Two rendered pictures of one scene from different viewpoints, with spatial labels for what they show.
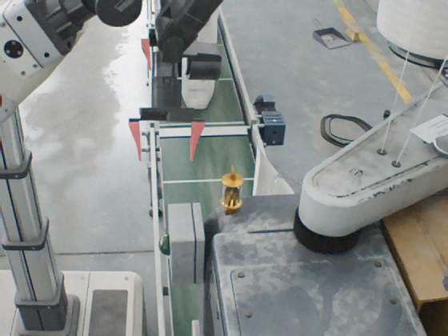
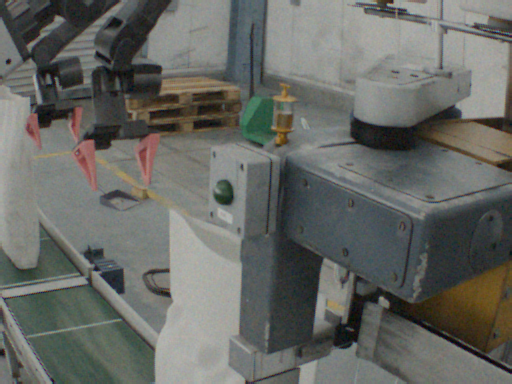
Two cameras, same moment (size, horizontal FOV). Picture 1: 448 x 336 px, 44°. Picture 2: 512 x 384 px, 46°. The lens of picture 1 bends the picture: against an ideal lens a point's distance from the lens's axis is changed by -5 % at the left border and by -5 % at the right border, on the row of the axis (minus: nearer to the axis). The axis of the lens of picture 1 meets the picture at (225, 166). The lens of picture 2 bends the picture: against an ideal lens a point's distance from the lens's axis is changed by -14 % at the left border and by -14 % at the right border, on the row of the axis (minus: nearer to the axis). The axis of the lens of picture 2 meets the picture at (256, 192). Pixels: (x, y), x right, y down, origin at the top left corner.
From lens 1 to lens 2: 0.52 m
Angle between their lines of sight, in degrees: 31
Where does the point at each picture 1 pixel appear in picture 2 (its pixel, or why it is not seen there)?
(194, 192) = (63, 341)
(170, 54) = (120, 59)
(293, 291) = (404, 166)
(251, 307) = (385, 177)
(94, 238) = not seen: outside the picture
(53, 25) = (19, 26)
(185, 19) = (138, 19)
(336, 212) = (404, 95)
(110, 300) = not seen: outside the picture
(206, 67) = (149, 79)
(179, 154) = (30, 309)
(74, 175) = not seen: outside the picture
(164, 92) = (113, 106)
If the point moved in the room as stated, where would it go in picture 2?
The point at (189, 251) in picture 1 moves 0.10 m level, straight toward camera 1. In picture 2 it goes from (264, 178) to (317, 207)
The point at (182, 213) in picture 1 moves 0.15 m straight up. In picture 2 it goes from (234, 148) to (241, 23)
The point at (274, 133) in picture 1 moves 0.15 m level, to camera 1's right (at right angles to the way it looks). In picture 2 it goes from (114, 279) to (147, 276)
